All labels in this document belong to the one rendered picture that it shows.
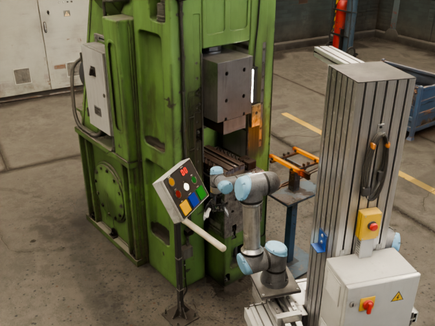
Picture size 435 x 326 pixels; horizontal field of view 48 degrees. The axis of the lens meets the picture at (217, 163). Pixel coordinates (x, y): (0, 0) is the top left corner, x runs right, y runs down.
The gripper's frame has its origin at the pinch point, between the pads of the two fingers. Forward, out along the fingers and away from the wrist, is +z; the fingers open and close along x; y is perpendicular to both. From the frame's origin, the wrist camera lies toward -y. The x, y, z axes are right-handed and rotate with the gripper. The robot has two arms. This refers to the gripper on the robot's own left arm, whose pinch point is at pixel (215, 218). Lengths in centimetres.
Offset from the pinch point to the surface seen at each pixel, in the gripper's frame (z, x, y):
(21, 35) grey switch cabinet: -7, -159, -547
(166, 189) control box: -21.4, -28.3, -5.4
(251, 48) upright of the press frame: -83, 45, -76
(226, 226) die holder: 36, 18, -42
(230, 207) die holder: 21, 22, -43
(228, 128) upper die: -37, 21, -50
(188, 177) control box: -18.4, -11.9, -21.9
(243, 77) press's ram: -70, 33, -55
